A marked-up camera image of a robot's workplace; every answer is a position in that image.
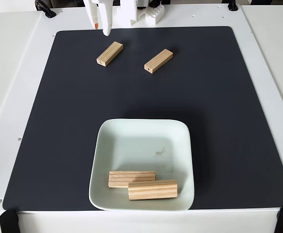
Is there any grooved wooden block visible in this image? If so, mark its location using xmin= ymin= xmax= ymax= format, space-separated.
xmin=143 ymin=49 xmax=174 ymax=74
xmin=108 ymin=170 xmax=157 ymax=189

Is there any black table mat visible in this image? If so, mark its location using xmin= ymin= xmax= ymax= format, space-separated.
xmin=2 ymin=26 xmax=283 ymax=211

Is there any white square plate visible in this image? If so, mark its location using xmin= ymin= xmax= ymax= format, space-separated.
xmin=88 ymin=118 xmax=195 ymax=211

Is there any striped wooden block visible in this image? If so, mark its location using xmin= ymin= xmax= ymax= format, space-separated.
xmin=96 ymin=41 xmax=124 ymax=67
xmin=127 ymin=179 xmax=179 ymax=201

